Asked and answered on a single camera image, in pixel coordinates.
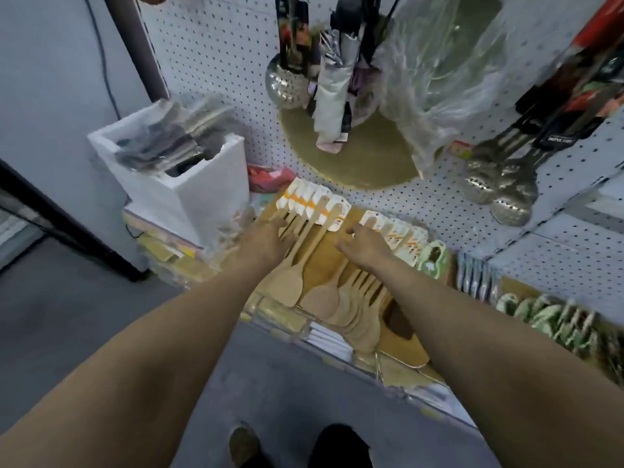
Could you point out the pile of wooden spatulas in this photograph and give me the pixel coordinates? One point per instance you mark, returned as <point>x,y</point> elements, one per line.
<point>287,282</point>

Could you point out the bundle of carded steel utensils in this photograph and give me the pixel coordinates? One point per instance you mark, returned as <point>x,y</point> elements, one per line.
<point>475,280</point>

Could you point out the bundle of packets in plastic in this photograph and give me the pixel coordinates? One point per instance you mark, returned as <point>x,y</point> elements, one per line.
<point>161,141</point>

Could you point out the row of dark spoons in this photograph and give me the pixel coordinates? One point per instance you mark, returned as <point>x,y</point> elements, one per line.
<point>546,319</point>

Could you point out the green-card spatulas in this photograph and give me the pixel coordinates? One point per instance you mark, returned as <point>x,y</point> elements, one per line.
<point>397,321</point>

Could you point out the round wooden board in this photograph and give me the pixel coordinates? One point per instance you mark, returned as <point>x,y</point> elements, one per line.
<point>361,160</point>

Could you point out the clear plastic bag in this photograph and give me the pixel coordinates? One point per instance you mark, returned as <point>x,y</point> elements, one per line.
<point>439,82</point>

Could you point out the person's left forearm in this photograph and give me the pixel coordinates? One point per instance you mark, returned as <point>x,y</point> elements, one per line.
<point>136,375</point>

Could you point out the person's shoe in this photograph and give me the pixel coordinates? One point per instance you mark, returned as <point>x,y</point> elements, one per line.
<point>244,445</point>

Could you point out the silver white folded umbrella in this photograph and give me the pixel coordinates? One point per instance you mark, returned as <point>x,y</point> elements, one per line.
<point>331,97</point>

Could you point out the person's right forearm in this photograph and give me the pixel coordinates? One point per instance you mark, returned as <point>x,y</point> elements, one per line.
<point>497,365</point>

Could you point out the black folded umbrella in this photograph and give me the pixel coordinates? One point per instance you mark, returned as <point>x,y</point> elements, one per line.
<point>358,14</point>

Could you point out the person's right hand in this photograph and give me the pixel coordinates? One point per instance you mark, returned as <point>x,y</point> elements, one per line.
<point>368,248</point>

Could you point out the bunch of hanging steel ladles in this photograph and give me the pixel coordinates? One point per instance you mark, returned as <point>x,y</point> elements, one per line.
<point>512,199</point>

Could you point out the person's left hand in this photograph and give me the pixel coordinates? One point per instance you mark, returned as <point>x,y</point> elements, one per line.
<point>268,243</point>

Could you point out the red packet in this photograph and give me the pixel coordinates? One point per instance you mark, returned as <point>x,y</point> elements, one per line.
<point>265,180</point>

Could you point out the white foam box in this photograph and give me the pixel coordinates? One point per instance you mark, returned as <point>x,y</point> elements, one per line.
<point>195,204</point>

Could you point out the person's black trouser leg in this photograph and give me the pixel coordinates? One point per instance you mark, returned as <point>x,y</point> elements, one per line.
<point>341,448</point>

